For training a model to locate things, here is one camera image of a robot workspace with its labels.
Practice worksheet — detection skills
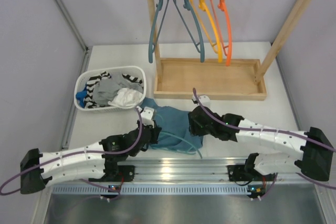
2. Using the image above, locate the teal blue tank top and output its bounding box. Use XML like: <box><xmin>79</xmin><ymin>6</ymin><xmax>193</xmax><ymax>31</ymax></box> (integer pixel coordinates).
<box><xmin>136</xmin><ymin>97</ymin><xmax>204</xmax><ymax>154</ymax></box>

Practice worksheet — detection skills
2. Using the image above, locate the teal hanger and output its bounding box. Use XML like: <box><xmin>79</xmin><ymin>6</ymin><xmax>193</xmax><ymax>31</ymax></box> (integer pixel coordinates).
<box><xmin>148</xmin><ymin>0</ymin><xmax>173</xmax><ymax>63</ymax></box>
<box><xmin>153</xmin><ymin>111</ymin><xmax>203</xmax><ymax>159</ymax></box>
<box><xmin>167</xmin><ymin>0</ymin><xmax>206</xmax><ymax>63</ymax></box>

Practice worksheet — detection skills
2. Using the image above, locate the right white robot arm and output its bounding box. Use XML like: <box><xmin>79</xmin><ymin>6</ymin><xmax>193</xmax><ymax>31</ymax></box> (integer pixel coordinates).
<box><xmin>188</xmin><ymin>106</ymin><xmax>335</xmax><ymax>182</ymax></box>

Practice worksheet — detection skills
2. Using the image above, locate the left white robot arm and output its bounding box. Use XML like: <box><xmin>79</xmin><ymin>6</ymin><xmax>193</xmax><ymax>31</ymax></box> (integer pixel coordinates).
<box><xmin>19</xmin><ymin>123</ymin><xmax>162</xmax><ymax>195</ymax></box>

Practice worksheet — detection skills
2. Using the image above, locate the orange hanger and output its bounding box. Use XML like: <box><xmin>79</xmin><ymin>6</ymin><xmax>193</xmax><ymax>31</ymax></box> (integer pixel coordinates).
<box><xmin>208</xmin><ymin>0</ymin><xmax>233</xmax><ymax>67</ymax></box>

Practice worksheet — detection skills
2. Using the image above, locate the yellow hanger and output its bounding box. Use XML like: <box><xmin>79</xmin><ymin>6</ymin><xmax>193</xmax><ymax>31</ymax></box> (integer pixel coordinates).
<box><xmin>185</xmin><ymin>0</ymin><xmax>224</xmax><ymax>62</ymax></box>

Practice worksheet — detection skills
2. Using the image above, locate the wooden clothes rack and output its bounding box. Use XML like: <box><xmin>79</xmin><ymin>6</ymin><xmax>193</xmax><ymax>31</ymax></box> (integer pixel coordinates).
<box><xmin>147</xmin><ymin>0</ymin><xmax>311</xmax><ymax>101</ymax></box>

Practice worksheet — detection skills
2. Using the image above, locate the grey garment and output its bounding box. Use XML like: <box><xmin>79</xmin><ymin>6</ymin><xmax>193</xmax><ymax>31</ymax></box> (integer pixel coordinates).
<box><xmin>87</xmin><ymin>71</ymin><xmax>143</xmax><ymax>106</ymax></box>

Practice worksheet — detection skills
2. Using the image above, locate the black white striped garment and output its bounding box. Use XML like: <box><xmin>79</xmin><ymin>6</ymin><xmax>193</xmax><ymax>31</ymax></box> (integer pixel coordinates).
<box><xmin>76</xmin><ymin>71</ymin><xmax>144</xmax><ymax>109</ymax></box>

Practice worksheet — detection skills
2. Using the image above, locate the blue garment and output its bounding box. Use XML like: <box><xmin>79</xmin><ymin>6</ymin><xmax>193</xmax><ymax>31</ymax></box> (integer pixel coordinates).
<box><xmin>75</xmin><ymin>90</ymin><xmax>87</xmax><ymax>107</ymax></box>

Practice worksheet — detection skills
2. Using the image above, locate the white plastic laundry basket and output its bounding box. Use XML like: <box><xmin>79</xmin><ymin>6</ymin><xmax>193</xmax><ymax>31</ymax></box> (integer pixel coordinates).
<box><xmin>74</xmin><ymin>66</ymin><xmax>146</xmax><ymax>112</ymax></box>

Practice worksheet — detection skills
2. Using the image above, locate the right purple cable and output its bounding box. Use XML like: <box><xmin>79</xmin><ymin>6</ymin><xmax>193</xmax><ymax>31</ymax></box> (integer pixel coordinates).
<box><xmin>192</xmin><ymin>88</ymin><xmax>336</xmax><ymax>201</ymax></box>

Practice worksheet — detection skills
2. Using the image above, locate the purple cable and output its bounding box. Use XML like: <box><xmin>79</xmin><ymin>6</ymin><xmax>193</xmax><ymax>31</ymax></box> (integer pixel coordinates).
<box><xmin>192</xmin><ymin>88</ymin><xmax>336</xmax><ymax>201</ymax></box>
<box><xmin>0</xmin><ymin>107</ymin><xmax>144</xmax><ymax>201</ymax></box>

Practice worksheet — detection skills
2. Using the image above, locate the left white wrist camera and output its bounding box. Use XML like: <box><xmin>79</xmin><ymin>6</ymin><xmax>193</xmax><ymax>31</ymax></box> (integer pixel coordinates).
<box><xmin>139</xmin><ymin>106</ymin><xmax>155</xmax><ymax>127</ymax></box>

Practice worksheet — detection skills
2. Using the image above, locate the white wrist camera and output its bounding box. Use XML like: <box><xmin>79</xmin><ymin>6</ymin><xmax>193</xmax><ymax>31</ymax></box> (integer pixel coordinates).
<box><xmin>139</xmin><ymin>106</ymin><xmax>155</xmax><ymax>127</ymax></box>
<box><xmin>192</xmin><ymin>95</ymin><xmax>211</xmax><ymax>108</ymax></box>

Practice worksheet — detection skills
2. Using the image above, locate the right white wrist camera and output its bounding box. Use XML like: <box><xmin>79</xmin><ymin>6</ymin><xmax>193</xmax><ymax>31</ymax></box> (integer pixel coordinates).
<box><xmin>192</xmin><ymin>95</ymin><xmax>211</xmax><ymax>108</ymax></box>

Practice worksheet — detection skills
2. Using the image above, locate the aluminium mounting rail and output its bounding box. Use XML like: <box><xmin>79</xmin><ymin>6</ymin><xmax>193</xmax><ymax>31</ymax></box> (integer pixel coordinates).
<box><xmin>52</xmin><ymin>157</ymin><xmax>310</xmax><ymax>196</ymax></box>

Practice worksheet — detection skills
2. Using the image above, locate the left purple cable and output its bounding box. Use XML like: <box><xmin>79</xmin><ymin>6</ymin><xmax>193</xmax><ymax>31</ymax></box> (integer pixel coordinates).
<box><xmin>0</xmin><ymin>107</ymin><xmax>144</xmax><ymax>201</ymax></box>

